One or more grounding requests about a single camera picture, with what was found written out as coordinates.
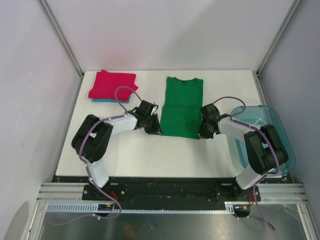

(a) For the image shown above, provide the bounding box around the green t shirt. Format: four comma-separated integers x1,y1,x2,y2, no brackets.
160,76,204,140

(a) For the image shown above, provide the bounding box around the red t shirt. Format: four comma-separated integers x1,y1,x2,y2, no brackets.
88,70,139,100

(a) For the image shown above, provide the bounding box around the blue t shirt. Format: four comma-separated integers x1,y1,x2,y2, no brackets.
91,96,131,104

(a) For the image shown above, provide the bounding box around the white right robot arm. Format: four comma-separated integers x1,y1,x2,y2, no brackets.
198,113,289,201

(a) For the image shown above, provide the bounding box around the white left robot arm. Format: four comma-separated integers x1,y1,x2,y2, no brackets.
71,112,162,200

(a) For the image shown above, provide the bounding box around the teal plastic bin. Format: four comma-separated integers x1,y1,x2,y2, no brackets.
226,105,296,175

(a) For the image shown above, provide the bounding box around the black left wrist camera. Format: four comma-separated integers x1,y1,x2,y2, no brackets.
136,100,159,117

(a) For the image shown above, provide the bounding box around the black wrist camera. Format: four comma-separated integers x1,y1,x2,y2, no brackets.
200,103,220,122
136,100,159,117

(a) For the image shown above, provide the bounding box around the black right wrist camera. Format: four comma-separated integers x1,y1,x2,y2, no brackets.
200,103,220,122

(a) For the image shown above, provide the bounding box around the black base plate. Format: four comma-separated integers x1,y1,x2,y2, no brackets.
82,177,261,209

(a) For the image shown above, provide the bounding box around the white slotted cable duct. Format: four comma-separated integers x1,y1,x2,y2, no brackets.
45,202,249,214

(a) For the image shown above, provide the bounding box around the aluminium front rail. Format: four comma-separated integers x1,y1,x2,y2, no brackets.
36,182,309,204

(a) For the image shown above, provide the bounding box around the right aluminium frame post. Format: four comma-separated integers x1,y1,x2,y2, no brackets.
255,0,305,77

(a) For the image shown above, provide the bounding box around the aluminium frame post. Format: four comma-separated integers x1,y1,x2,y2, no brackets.
255,0,305,77
37,0,84,78

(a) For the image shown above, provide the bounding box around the left aluminium frame post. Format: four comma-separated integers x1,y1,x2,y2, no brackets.
37,0,84,78

